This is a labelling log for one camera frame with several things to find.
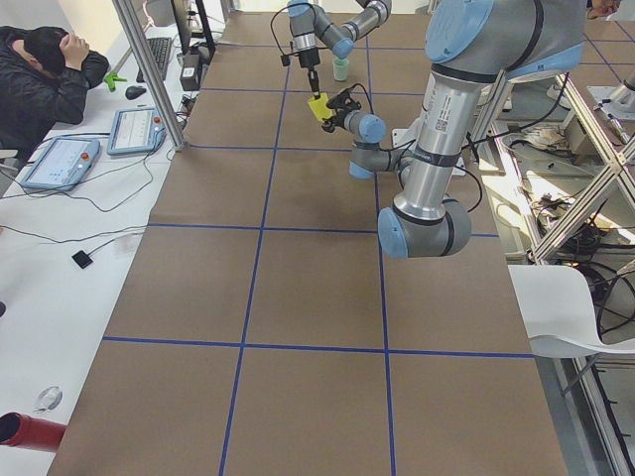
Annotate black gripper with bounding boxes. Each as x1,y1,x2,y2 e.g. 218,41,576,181
321,86,360,133
298,48,320,100

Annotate yellow plastic cup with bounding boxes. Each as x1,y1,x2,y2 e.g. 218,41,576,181
307,92,333,123

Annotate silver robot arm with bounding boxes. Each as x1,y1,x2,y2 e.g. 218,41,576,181
281,0,392,99
323,1,586,259

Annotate green plastic cup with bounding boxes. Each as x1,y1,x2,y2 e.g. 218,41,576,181
332,58,350,82

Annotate black box with label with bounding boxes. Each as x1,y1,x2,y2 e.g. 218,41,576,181
180,54,201,91

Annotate black computer monitor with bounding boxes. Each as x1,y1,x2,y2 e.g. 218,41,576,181
171,0,216,60

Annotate black keyboard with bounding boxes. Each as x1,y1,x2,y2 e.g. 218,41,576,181
146,37,173,80

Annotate black computer mouse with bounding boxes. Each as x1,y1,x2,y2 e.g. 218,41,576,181
125,85,147,100

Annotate far blue teach pendant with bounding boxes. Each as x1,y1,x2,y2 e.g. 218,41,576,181
106,107,166,156

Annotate blue teach pendant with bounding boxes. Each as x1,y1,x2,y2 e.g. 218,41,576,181
106,107,166,156
20,138,101,191

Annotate green plastic clamp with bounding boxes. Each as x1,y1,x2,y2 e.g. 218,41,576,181
103,71,127,92

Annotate near blue teach pendant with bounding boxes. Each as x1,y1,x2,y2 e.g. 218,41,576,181
20,138,101,191

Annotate person in black jacket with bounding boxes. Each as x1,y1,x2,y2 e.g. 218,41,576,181
1,26,109,165

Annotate small black square device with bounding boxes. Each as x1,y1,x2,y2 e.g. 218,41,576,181
71,250,93,269

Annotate red fire extinguisher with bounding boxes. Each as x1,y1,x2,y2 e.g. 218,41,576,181
1,413,66,452

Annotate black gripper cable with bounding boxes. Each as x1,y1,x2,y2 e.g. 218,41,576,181
346,81,484,213
269,4,299,67

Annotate aluminium frame post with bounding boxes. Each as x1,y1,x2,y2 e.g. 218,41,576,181
112,0,187,152

